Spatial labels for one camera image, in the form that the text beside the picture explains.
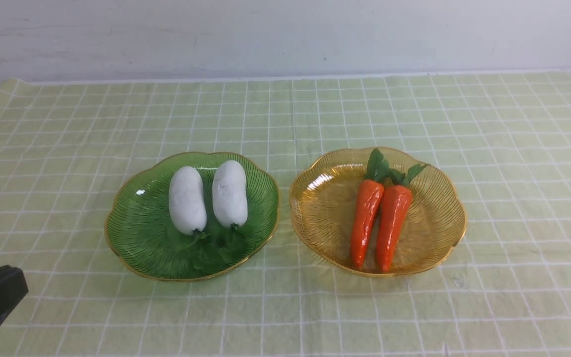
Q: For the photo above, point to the white toy radish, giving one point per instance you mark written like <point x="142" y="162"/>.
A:
<point x="188" y="213"/>
<point x="229" y="199"/>

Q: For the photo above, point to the toy carrot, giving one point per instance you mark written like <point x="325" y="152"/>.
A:
<point x="368" y="199"/>
<point x="396" y="201"/>

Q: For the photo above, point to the green checkered tablecloth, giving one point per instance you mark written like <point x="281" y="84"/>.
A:
<point x="503" y="139"/>

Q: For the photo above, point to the green ribbed plastic plate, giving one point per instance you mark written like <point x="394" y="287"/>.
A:
<point x="139" y="229"/>

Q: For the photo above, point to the amber ribbed plastic plate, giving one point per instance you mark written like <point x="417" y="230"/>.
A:
<point x="323" y="199"/>

